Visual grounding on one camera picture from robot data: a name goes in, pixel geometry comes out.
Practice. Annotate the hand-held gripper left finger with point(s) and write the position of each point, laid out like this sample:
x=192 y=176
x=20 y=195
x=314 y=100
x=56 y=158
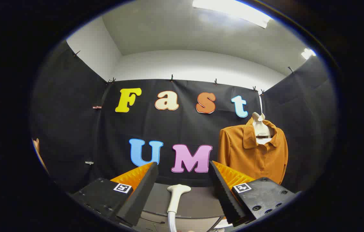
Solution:
x=140 y=196

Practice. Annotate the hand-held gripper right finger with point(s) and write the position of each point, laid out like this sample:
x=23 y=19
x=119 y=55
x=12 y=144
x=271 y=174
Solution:
x=225 y=193

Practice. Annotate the orange button-up shirt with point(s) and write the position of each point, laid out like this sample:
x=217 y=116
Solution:
x=246 y=154

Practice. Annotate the white mannequin torso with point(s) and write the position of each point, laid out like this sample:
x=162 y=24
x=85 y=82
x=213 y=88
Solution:
x=261 y=127

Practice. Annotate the small ceiling light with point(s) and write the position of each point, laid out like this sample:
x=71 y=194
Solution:
x=308 y=53

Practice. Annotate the long ceiling light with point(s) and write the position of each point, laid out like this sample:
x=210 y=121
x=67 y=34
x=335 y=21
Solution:
x=233 y=9

